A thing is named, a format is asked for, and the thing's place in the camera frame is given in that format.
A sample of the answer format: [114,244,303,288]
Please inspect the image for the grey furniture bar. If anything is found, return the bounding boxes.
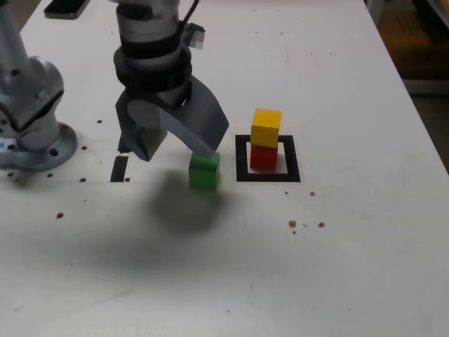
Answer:
[402,79,449,95]

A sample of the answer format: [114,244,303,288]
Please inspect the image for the red cube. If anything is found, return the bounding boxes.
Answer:
[250,143,279,170]

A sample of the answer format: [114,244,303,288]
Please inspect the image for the dark smartphone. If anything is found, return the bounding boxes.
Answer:
[43,0,91,20]

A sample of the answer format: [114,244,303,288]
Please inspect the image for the green cube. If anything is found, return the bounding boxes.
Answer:
[188,151,221,192]

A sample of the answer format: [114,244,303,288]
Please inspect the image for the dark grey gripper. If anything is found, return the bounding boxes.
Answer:
[116,79,229,161]

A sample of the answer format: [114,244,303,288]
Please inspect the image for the grey furniture post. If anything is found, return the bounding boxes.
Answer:
[364,0,384,25]

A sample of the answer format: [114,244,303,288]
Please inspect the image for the black tape square outline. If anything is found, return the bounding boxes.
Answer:
[234,134,302,183]

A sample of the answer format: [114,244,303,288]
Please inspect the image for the black tape strip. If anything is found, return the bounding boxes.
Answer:
[109,138,133,183]

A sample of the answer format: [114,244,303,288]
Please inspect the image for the white camera on black bracket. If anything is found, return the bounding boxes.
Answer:
[182,20,206,48]

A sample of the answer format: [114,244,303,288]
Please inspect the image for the yellow cube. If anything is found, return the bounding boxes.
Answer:
[250,108,283,148]

